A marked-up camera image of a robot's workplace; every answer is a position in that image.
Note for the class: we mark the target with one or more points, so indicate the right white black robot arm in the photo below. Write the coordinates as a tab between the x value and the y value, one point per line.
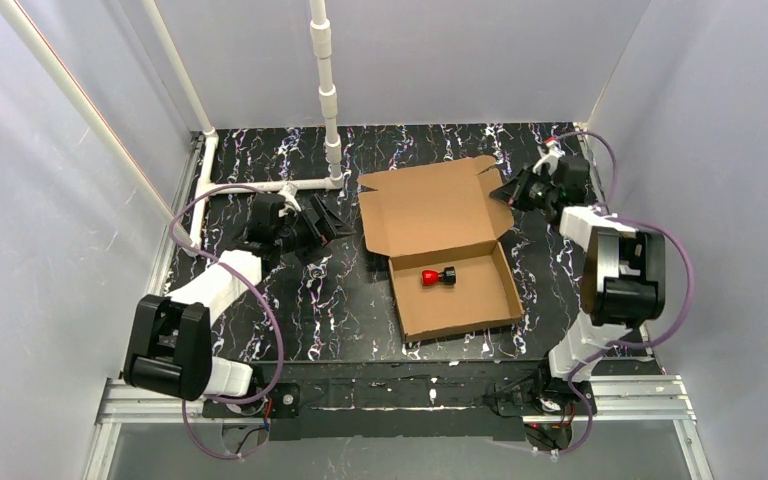
623	281

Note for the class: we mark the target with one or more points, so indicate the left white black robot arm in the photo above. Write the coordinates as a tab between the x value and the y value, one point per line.
169	350

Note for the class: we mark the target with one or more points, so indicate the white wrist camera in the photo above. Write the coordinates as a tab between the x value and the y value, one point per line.
290	203
548	162

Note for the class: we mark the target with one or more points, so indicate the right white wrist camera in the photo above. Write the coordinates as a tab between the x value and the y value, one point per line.
548	162

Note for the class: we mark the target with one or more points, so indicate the brown cardboard box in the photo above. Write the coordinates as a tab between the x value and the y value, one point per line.
438	215

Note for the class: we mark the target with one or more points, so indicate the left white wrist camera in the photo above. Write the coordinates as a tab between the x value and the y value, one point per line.
290	203

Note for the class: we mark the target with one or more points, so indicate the aluminium rail base frame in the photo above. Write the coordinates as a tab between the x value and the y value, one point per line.
356	401

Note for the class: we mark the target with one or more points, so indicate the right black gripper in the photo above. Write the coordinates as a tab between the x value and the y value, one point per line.
525	192

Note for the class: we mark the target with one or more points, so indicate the red black knob toy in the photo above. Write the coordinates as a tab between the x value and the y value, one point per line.
447	277

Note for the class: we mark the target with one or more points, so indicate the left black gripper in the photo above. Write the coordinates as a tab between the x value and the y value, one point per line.
313	225

